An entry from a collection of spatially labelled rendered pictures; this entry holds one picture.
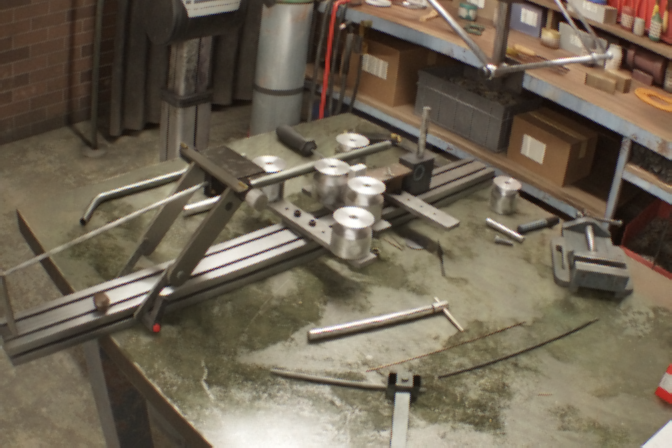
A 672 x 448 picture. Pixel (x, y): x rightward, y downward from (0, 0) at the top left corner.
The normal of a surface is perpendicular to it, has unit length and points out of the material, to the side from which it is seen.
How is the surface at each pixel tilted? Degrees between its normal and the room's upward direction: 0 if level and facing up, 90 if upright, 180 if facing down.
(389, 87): 91
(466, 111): 90
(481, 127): 90
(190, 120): 90
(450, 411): 0
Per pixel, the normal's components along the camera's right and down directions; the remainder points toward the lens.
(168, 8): -0.71, 0.24
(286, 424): 0.11, -0.89
